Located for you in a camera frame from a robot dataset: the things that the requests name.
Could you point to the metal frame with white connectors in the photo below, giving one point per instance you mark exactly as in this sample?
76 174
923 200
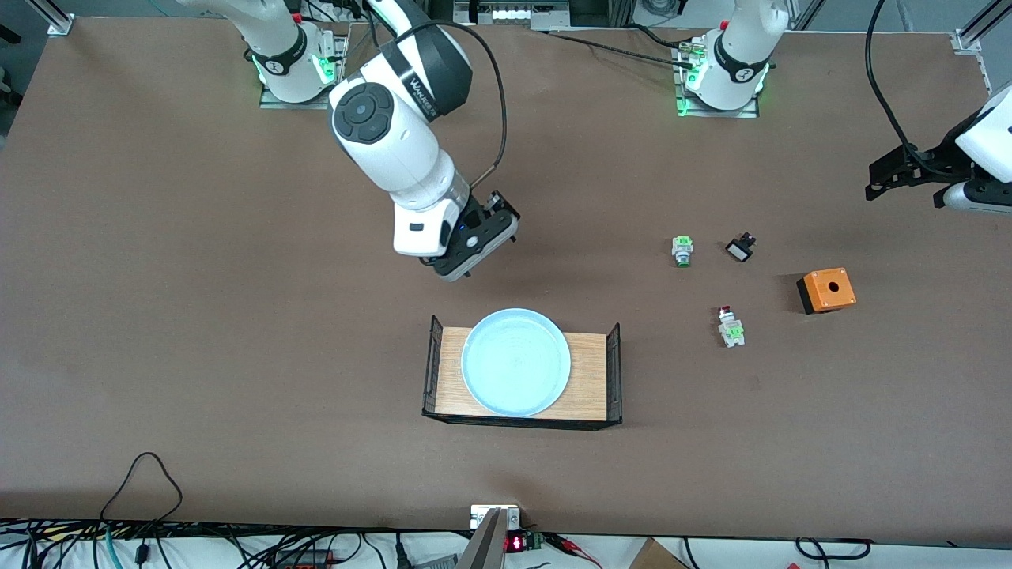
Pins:
514 14

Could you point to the black rectangular white-faced button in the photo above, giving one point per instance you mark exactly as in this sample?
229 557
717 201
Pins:
740 250

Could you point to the orange button enclosure box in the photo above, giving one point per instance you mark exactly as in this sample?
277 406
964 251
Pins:
830 291

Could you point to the brown cardboard piece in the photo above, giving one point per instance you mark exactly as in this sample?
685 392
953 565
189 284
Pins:
656 557

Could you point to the small aluminium corner bracket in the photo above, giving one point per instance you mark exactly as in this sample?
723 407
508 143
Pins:
59 24

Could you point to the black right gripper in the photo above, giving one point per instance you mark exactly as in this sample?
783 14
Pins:
476 212

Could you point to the aluminium profile post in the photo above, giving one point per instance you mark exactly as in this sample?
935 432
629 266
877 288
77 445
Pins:
486 549

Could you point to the red push button switch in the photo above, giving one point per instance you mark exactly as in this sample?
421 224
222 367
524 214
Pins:
731 330

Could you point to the silver metal bracket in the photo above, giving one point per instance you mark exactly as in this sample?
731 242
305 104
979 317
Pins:
482 515

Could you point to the green push button switch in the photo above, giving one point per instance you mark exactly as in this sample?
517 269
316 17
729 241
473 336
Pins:
682 251

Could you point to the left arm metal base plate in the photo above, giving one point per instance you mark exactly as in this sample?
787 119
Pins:
715 114

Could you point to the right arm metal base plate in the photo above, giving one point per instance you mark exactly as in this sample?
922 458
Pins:
316 104

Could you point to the aluminium corner profile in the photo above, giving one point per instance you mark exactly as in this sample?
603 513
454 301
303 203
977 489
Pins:
966 41

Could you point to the small red digit display module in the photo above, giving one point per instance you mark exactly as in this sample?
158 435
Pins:
518 543

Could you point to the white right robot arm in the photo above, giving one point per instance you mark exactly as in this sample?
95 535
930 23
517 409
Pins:
387 134

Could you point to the red and black clip leads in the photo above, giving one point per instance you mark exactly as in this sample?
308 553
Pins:
573 547

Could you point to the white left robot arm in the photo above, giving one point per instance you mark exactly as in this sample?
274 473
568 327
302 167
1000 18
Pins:
739 47

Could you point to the light blue round plate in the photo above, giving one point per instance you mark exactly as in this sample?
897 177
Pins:
514 363

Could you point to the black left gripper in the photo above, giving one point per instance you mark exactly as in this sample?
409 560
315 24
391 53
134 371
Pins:
940 160

